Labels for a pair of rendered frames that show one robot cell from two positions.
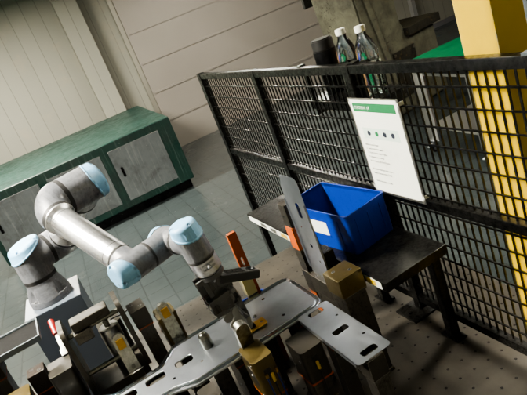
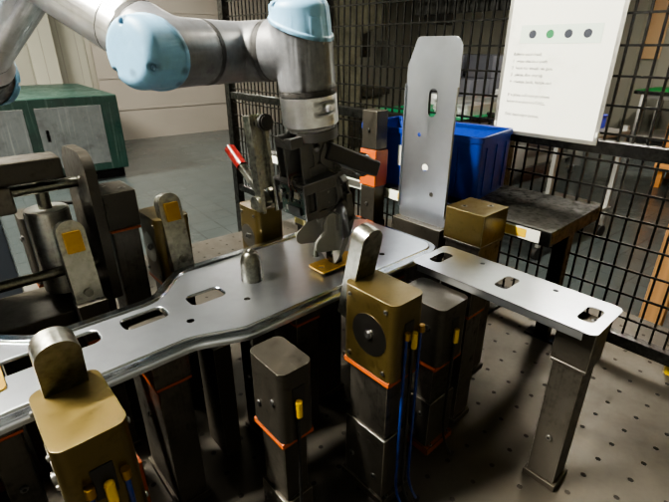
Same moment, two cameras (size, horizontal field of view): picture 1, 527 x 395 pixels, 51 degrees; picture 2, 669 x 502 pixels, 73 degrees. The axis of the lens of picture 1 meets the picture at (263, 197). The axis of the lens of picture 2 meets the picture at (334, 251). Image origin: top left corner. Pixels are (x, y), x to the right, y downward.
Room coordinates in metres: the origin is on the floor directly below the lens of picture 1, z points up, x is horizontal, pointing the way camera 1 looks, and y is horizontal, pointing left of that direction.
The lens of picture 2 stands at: (0.72, 0.41, 1.32)
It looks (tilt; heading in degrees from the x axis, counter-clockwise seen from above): 24 degrees down; 338
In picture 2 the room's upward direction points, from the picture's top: straight up
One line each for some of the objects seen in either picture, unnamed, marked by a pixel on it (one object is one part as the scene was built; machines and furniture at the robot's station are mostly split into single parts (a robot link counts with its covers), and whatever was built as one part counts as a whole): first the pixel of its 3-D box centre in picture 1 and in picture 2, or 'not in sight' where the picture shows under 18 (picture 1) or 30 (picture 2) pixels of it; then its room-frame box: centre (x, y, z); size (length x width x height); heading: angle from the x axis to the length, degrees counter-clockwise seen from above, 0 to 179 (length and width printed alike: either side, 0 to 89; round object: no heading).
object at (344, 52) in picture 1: (349, 60); not in sight; (1.69, -0.40, 1.53); 0.07 x 0.07 x 0.20
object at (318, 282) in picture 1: (337, 317); (414, 286); (1.45, -0.08, 0.85); 0.12 x 0.03 x 0.30; 20
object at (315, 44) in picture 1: (328, 65); not in sight; (1.80, -0.36, 1.52); 0.07 x 0.07 x 0.18
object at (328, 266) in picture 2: (252, 325); (334, 259); (1.33, 0.16, 1.01); 0.08 x 0.04 x 0.01; 110
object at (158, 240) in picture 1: (164, 243); (231, 52); (1.38, 0.29, 1.32); 0.11 x 0.11 x 0.08; 40
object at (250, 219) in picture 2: not in sight; (262, 283); (1.54, 0.24, 0.87); 0.10 x 0.07 x 0.35; 20
